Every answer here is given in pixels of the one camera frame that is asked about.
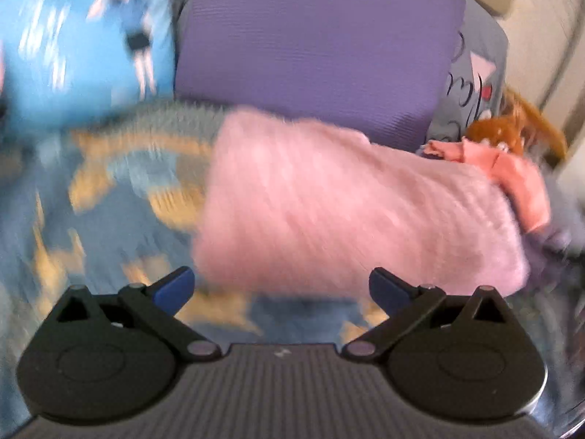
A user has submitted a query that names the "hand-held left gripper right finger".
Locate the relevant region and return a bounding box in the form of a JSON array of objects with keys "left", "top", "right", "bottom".
[{"left": 340, "top": 266, "right": 519, "bottom": 361}]

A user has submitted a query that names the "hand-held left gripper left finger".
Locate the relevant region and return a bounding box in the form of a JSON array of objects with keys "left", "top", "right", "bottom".
[{"left": 46, "top": 266, "right": 223, "bottom": 361}]

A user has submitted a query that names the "pink fluffy sweater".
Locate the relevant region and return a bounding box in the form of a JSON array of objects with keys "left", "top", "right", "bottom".
[{"left": 191, "top": 107, "right": 534, "bottom": 301}]

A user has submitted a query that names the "blue printed blanket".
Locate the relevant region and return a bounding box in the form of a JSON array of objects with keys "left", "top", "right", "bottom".
[{"left": 0, "top": 102, "right": 585, "bottom": 424}]

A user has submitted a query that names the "salmon pink garment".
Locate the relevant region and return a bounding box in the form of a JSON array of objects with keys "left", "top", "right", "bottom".
[{"left": 420, "top": 138, "right": 552, "bottom": 235}]

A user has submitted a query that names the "orange plush toy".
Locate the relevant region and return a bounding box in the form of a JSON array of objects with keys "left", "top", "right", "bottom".
[{"left": 463, "top": 89, "right": 568, "bottom": 162}]

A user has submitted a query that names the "grey printed pillow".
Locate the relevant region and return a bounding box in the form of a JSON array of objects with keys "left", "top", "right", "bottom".
[{"left": 414, "top": 13, "right": 510, "bottom": 157}]

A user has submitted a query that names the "purple pillow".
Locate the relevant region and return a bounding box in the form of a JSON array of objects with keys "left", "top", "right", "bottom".
[{"left": 173, "top": 0, "right": 468, "bottom": 156}]

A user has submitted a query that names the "light blue printed pillow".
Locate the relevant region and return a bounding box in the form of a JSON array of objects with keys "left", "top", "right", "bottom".
[{"left": 0, "top": 0, "right": 177, "bottom": 134}]

